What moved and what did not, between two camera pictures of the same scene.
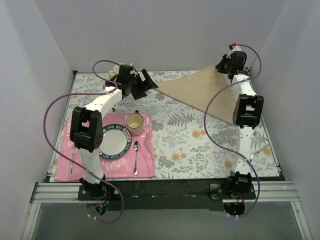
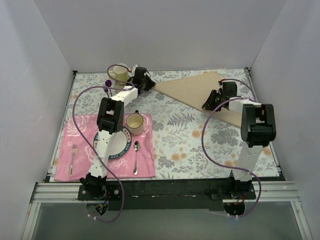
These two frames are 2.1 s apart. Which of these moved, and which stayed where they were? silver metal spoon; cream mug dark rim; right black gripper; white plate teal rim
Moved: right black gripper
Stayed: silver metal spoon; white plate teal rim; cream mug dark rim
